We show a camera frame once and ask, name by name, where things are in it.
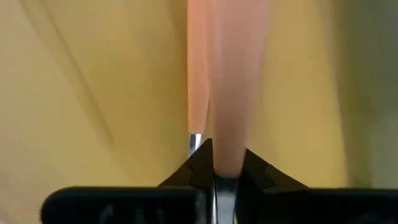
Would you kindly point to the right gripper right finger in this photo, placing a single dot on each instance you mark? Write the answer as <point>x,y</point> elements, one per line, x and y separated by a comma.
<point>311,207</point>

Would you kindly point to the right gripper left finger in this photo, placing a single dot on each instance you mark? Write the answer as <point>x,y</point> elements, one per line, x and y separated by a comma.
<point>124,205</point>

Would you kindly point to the yellow plastic bin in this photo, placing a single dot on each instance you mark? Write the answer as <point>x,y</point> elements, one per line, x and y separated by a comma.
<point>93,93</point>

